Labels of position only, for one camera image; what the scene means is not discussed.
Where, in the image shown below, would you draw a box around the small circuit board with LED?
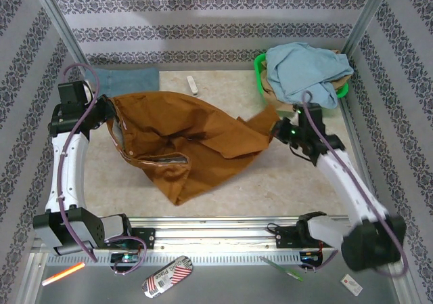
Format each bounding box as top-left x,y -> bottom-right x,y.
299,251 -> 324,264
110,252 -> 140,264

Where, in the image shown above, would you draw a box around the brown trousers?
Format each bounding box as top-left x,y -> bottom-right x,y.
106,92 -> 281,207

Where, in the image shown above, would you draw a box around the orange pen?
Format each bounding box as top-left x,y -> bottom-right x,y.
41,262 -> 86,286

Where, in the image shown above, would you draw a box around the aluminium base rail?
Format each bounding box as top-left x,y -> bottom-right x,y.
32,215 -> 351,253

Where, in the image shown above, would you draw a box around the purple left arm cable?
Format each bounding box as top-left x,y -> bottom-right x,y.
55,63 -> 148,276

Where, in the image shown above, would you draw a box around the small white card box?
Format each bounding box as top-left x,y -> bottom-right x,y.
340,273 -> 364,297

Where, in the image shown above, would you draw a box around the slotted grey cable duct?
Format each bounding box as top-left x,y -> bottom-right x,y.
45,252 -> 325,266

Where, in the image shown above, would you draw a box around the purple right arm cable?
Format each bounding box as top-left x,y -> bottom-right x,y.
300,90 -> 410,278

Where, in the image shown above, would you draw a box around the green plastic basket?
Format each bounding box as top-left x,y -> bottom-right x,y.
253,52 -> 349,99

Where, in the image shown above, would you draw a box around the aluminium frame post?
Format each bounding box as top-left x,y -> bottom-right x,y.
29,0 -> 91,73
340,0 -> 395,56

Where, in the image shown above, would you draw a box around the flag print tin case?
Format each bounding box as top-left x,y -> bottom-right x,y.
141,255 -> 194,299

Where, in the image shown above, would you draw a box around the light blue trousers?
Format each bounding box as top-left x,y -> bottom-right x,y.
265,43 -> 355,109

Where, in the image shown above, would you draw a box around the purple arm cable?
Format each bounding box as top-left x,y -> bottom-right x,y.
55,63 -> 148,276
300,90 -> 410,278

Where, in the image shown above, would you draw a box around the folded blue denim trousers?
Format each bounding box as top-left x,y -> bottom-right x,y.
84,67 -> 160,98

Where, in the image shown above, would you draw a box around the green pen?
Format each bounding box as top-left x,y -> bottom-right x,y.
259,255 -> 304,282

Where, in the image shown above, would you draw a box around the small white plastic device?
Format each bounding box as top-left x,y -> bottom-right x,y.
186,75 -> 198,97

